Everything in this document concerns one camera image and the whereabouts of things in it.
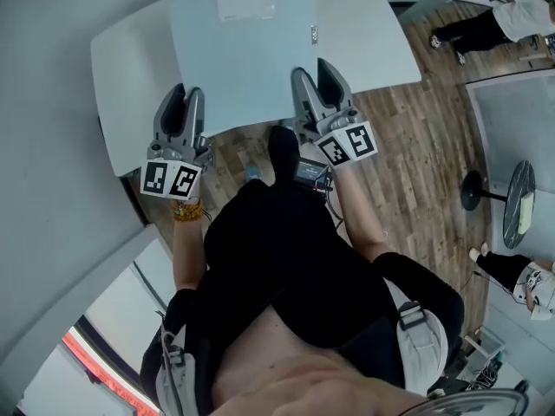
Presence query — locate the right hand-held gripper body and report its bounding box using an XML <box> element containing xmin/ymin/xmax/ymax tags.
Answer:
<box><xmin>294</xmin><ymin>106</ymin><xmax>376</xmax><ymax>171</ymax></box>

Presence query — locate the person's black clothed body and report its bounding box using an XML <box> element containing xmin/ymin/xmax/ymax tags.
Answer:
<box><xmin>139</xmin><ymin>125</ymin><xmax>466</xmax><ymax>400</ymax></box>

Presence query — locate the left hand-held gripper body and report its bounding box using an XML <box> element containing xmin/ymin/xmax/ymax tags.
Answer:
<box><xmin>139</xmin><ymin>134</ymin><xmax>213</xmax><ymax>202</ymax></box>

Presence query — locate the white backpack strap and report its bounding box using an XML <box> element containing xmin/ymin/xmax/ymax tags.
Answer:
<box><xmin>154</xmin><ymin>325</ymin><xmax>197</xmax><ymax>416</ymax></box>
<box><xmin>384</xmin><ymin>282</ymin><xmax>450</xmax><ymax>397</ymax></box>

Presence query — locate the round black marble table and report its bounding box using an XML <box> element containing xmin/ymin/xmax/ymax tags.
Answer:
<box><xmin>460</xmin><ymin>159</ymin><xmax>537</xmax><ymax>250</ymax></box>

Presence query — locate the black cable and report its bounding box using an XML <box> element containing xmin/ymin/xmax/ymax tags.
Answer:
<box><xmin>323</xmin><ymin>186</ymin><xmax>347</xmax><ymax>230</ymax></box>

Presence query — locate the black device with screen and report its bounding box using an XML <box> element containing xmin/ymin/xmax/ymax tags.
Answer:
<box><xmin>293</xmin><ymin>157</ymin><xmax>334</xmax><ymax>191</ymax></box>

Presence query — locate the person's right forearm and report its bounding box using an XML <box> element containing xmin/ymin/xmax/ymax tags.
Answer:
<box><xmin>332</xmin><ymin>162</ymin><xmax>391</xmax><ymax>264</ymax></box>

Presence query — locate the white box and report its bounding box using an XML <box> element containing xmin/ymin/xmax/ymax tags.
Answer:
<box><xmin>518</xmin><ymin>194</ymin><xmax>536</xmax><ymax>236</ymax></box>

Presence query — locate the amber bead bracelet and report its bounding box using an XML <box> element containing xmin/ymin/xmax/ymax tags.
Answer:
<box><xmin>172</xmin><ymin>198</ymin><xmax>205</xmax><ymax>224</ymax></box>

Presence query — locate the light grey object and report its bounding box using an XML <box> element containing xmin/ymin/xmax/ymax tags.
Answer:
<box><xmin>162</xmin><ymin>0</ymin><xmax>369</xmax><ymax>140</ymax></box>

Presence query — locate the person's left forearm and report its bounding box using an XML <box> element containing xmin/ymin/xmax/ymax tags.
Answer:
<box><xmin>172</xmin><ymin>195</ymin><xmax>210</xmax><ymax>295</ymax></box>

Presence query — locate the red lit sign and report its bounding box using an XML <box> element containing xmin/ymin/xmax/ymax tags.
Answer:
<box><xmin>61</xmin><ymin>326</ymin><xmax>162</xmax><ymax>416</ymax></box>

